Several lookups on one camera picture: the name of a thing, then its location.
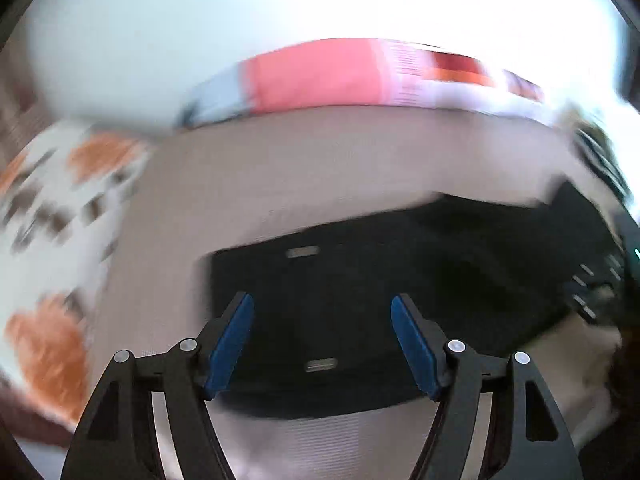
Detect beige woven bed mat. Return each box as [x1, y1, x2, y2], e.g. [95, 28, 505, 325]
[91, 107, 620, 479]

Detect pink checked bolster pillow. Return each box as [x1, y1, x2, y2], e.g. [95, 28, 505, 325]
[179, 38, 553, 129]

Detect black denim pants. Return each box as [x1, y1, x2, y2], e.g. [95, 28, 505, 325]
[202, 181, 623, 418]

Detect dark striped folded garment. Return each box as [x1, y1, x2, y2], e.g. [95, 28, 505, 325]
[574, 120, 632, 205]

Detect floral orange rose pillow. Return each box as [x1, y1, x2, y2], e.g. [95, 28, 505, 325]
[1, 122, 154, 429]

